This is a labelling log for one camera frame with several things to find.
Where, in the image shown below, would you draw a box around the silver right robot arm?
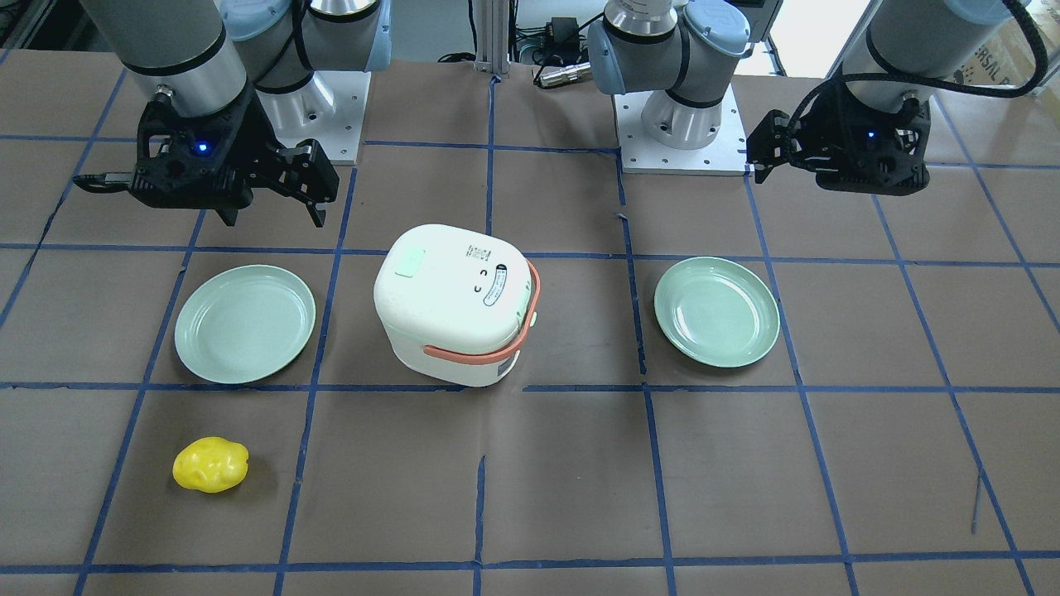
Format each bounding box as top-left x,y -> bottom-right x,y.
73,1 -> 393,227

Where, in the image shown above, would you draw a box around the white rice cooker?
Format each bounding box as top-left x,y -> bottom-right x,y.
373,223 -> 542,387

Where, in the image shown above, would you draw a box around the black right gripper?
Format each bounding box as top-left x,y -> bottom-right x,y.
73,83 -> 340,228

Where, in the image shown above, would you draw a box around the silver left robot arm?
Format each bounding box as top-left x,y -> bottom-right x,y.
587,1 -> 1049,196

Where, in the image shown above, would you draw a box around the green plate near left arm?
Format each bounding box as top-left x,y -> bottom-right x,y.
653,257 -> 780,368

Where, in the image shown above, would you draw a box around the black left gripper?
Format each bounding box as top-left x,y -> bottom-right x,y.
746,84 -> 931,196

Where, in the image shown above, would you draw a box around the black power adapter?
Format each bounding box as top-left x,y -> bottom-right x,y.
545,17 -> 580,53

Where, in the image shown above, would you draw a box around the yellow toy potato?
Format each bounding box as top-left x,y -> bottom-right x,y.
171,436 -> 249,494

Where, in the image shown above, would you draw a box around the aluminium frame post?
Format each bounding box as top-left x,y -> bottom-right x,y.
472,1 -> 513,78

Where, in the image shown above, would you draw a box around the green plate near right arm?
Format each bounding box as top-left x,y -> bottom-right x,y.
174,264 -> 317,385

